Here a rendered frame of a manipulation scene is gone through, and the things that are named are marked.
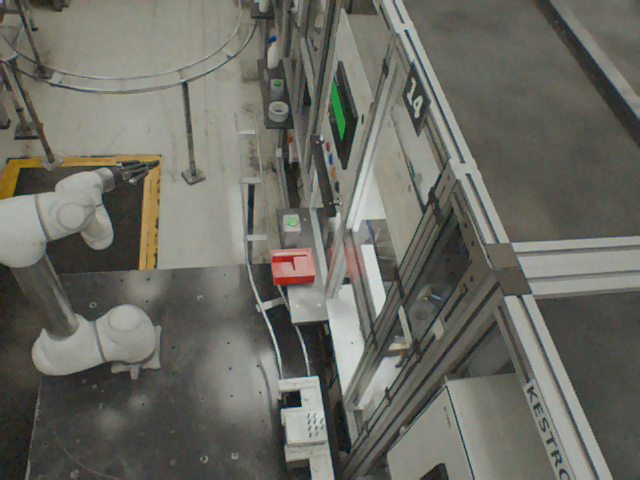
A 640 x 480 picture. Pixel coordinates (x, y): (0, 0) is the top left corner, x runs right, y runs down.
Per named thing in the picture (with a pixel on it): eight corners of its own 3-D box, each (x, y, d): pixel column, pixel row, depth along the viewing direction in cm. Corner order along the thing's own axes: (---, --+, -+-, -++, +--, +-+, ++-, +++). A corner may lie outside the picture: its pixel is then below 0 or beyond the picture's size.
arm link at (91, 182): (84, 170, 199) (95, 202, 203) (46, 181, 188) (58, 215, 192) (99, 168, 192) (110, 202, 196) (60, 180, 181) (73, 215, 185)
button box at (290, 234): (280, 232, 214) (282, 214, 204) (299, 231, 215) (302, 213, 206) (283, 248, 209) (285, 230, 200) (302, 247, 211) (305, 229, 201)
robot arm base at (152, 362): (110, 384, 192) (107, 378, 187) (114, 330, 204) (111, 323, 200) (160, 379, 195) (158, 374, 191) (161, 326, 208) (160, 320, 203)
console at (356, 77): (313, 128, 186) (332, 7, 149) (390, 127, 191) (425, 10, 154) (333, 220, 162) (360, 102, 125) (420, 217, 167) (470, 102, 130)
